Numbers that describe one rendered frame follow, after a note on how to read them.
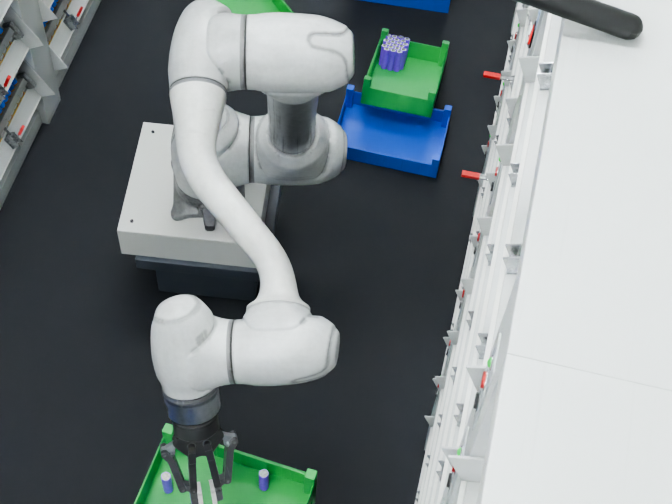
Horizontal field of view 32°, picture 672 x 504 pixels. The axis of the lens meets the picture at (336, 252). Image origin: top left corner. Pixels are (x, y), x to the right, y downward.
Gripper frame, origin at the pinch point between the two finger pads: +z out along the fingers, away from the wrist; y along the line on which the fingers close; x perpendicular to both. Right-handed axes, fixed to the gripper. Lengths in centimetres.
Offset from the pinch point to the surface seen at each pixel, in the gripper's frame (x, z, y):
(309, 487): -8.9, 10.1, -19.1
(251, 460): -15.6, 7.0, -9.5
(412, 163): -123, 9, -71
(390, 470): -49, 49, -44
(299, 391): -71, 38, -27
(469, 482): 70, -64, -24
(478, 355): 41, -55, -34
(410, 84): -147, -3, -77
